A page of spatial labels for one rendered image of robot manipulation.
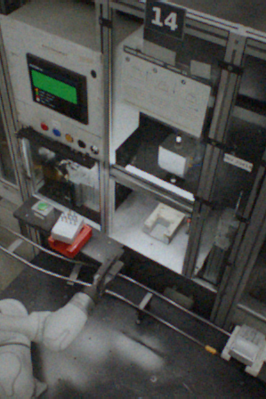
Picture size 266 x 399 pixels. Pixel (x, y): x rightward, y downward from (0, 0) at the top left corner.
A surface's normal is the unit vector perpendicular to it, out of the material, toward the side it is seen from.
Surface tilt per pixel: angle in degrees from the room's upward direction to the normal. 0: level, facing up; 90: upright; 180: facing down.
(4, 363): 7
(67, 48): 90
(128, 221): 0
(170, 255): 0
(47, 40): 90
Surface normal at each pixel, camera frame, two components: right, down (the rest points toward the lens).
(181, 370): 0.04, -0.65
